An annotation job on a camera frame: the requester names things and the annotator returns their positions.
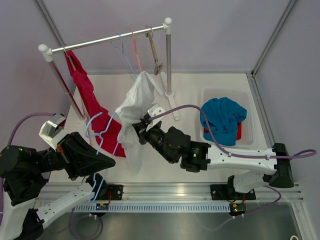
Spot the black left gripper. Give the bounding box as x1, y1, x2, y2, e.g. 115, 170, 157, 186
32, 131, 116, 181

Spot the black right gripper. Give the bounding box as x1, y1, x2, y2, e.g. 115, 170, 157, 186
131, 118, 176, 164

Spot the light blue hanger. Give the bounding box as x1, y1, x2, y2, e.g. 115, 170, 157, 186
84, 111, 122, 203
110, 32, 137, 81

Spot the magenta t shirt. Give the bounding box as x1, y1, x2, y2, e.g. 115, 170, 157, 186
64, 50, 126, 158

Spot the white t shirt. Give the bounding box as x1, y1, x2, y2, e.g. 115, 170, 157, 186
115, 71, 165, 173

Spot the blue t shirt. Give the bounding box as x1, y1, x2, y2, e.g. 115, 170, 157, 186
199, 97, 247, 147

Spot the red t shirt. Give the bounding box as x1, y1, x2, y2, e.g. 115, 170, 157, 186
203, 123, 242, 140

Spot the pink wire hanger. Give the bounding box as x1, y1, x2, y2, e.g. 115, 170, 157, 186
130, 29, 142, 73

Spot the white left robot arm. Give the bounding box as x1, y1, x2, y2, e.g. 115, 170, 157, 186
0, 132, 116, 240

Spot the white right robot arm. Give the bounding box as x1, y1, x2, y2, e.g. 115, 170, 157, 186
132, 114, 295, 202

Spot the wooden clip hanger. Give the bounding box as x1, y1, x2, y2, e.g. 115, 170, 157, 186
145, 30, 163, 76

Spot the white plastic basket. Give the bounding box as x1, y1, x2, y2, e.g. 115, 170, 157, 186
199, 87, 256, 149

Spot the clothes rack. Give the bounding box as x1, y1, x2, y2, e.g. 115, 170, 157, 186
38, 17, 174, 124

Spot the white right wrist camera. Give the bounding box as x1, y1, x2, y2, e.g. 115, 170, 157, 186
146, 103, 165, 132

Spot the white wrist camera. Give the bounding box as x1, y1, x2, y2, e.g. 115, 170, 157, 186
39, 114, 68, 151
146, 103, 165, 132

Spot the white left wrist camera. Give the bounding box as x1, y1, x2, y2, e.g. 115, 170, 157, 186
39, 114, 68, 151

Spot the aluminium mounting rail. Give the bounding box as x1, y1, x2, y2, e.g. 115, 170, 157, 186
35, 182, 304, 203

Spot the white slotted cable duct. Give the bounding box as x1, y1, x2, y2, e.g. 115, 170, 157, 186
74, 202, 231, 213

